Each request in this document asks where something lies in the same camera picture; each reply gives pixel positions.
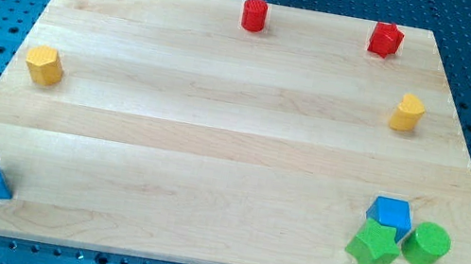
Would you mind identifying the yellow hexagon block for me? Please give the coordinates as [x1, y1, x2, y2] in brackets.
[26, 45, 63, 86]

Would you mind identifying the light wooden board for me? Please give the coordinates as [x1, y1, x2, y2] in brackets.
[0, 0, 471, 264]

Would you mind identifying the red cylinder block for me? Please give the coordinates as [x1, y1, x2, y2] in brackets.
[240, 0, 269, 32]

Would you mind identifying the green star block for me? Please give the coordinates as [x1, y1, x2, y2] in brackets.
[344, 218, 401, 264]

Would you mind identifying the red star block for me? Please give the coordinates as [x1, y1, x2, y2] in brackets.
[367, 22, 404, 58]

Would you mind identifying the blue pentagon block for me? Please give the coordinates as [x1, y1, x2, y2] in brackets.
[366, 196, 412, 242]

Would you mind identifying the yellow half-round block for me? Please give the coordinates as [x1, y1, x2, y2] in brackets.
[389, 93, 426, 132]

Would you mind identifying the green cylinder block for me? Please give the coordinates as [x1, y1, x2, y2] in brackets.
[401, 221, 452, 264]

